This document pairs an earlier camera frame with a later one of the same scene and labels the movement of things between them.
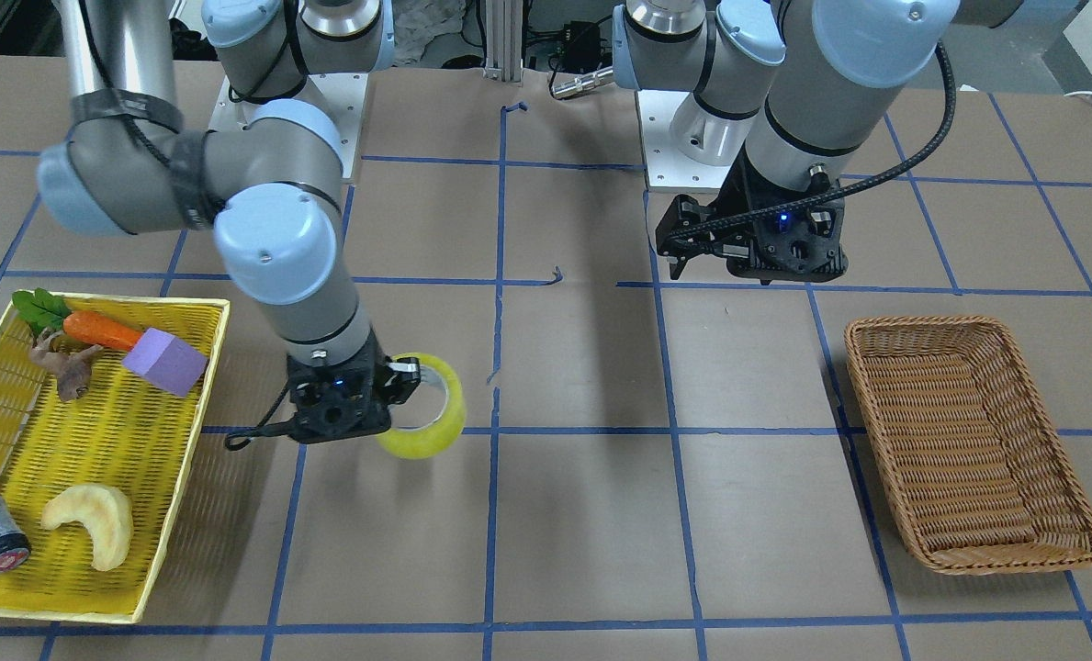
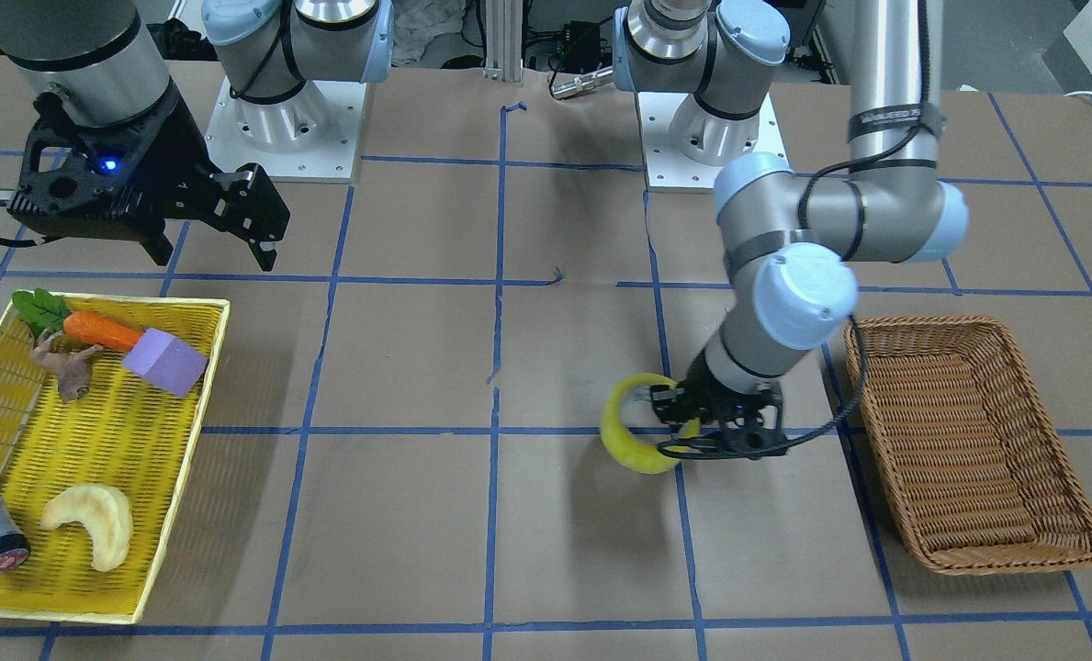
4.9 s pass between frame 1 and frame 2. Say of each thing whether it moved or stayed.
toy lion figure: stayed
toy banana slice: stayed
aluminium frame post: stayed
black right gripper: moved
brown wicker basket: stayed
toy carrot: stayed
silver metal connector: stayed
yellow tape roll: moved
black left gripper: moved
